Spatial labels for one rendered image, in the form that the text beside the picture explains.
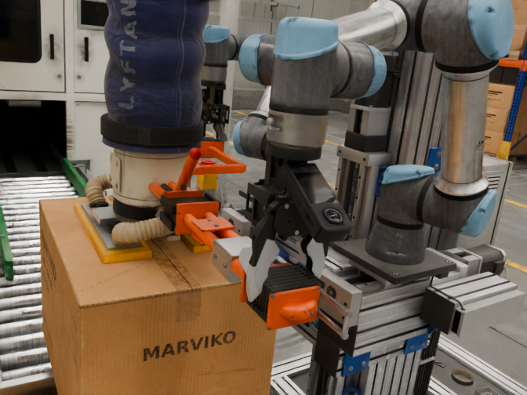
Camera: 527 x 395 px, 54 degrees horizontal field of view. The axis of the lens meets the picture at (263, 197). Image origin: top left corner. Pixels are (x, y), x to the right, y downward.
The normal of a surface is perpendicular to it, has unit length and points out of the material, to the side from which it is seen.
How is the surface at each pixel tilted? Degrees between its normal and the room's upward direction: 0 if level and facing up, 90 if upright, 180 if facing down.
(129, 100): 79
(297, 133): 89
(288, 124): 89
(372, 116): 90
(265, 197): 89
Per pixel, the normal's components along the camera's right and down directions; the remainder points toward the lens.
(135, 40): -0.15, -0.07
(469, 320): 0.54, 0.29
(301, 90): -0.05, 0.27
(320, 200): 0.31, -0.69
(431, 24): -0.67, 0.29
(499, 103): -0.83, 0.11
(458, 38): -0.64, 0.52
